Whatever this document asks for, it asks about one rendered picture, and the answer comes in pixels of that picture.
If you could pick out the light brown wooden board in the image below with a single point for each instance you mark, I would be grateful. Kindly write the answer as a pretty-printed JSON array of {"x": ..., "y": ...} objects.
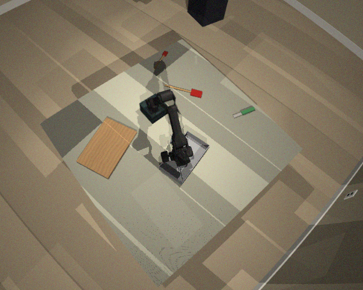
[{"x": 106, "y": 147}]

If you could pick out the red spatula with wooden handle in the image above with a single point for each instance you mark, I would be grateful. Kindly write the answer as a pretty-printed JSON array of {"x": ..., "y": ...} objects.
[{"x": 194, "y": 92}]

